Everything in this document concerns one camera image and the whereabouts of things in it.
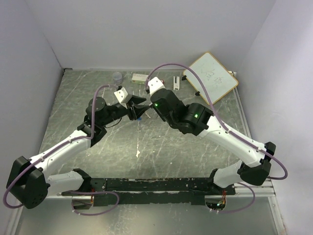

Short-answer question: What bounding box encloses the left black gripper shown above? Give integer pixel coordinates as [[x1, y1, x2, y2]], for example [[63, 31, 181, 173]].
[[100, 94, 151, 126]]

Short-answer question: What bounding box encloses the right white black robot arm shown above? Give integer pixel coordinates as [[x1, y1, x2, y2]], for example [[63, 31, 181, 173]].
[[150, 88, 276, 195]]

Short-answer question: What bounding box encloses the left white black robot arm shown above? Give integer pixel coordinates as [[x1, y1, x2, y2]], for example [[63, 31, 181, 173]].
[[3, 95, 150, 209]]

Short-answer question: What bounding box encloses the white green paper box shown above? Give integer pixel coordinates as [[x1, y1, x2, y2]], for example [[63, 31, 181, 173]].
[[132, 73, 148, 85]]

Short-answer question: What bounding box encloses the clear plastic cup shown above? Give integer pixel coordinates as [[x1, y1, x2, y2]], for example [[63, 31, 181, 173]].
[[112, 72, 123, 85]]

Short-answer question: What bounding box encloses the yellow framed whiteboard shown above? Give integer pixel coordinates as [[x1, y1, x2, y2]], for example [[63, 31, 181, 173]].
[[189, 52, 239, 104]]

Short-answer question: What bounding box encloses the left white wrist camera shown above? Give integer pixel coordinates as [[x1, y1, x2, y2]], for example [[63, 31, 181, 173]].
[[114, 87, 130, 105]]

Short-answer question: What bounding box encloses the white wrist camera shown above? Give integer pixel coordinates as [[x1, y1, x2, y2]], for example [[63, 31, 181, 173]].
[[148, 77, 165, 96], [114, 87, 130, 105]]

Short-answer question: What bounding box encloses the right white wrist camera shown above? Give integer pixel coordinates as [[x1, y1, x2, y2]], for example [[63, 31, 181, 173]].
[[148, 77, 165, 96]]

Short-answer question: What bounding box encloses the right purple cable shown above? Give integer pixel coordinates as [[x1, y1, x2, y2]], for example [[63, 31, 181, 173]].
[[145, 63, 289, 214]]

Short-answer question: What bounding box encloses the purple cable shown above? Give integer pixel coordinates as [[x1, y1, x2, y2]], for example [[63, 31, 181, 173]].
[[2, 84, 123, 216], [145, 63, 289, 214]]

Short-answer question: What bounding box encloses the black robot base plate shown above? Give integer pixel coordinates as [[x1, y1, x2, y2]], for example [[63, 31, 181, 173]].
[[61, 178, 236, 208]]

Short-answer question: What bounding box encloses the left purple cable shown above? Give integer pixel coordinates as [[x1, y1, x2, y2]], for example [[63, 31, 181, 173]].
[[2, 84, 123, 216]]

